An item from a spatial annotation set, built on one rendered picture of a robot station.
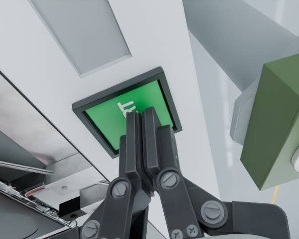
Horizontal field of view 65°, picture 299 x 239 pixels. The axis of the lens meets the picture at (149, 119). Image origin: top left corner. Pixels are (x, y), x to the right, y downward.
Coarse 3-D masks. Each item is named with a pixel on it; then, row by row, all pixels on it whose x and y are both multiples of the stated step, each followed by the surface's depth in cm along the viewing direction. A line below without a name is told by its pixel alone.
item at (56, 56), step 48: (0, 0) 9; (48, 0) 10; (96, 0) 10; (144, 0) 11; (0, 48) 10; (48, 48) 11; (96, 48) 12; (144, 48) 12; (48, 96) 13; (192, 96) 16; (96, 144) 17; (192, 144) 20
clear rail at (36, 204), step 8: (0, 184) 26; (8, 184) 27; (0, 192) 27; (8, 192) 27; (16, 192) 28; (16, 200) 29; (24, 200) 29; (32, 200) 30; (40, 200) 32; (32, 208) 31; (40, 208) 31; (48, 208) 33; (48, 216) 33; (56, 216) 34; (64, 224) 36; (72, 224) 37
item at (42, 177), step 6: (42, 168) 38; (30, 174) 38; (36, 174) 38; (42, 174) 37; (18, 180) 38; (24, 180) 38; (30, 180) 37; (36, 180) 37; (42, 180) 37; (18, 186) 37; (24, 186) 37; (30, 186) 37
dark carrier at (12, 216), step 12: (0, 204) 29; (12, 204) 30; (0, 216) 31; (12, 216) 32; (24, 216) 32; (36, 216) 33; (0, 228) 33; (12, 228) 34; (24, 228) 35; (36, 228) 36; (48, 228) 36; (60, 228) 37
